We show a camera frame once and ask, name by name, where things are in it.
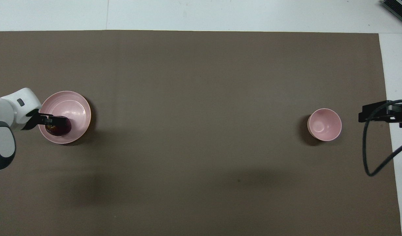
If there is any brown table mat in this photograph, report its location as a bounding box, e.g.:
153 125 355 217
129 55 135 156
0 30 402 236

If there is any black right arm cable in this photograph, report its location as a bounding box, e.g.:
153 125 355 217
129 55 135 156
362 98 402 177

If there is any black ribbed device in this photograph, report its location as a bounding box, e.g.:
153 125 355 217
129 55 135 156
381 0 402 19

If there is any pink bowl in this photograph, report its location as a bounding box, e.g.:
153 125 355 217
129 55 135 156
307 108 342 142

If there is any pink plate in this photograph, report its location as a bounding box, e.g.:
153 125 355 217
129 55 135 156
38 91 91 145

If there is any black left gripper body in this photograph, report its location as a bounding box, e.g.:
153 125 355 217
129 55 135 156
22 109 41 131

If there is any dark red apple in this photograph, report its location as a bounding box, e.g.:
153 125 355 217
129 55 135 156
45 116 72 137

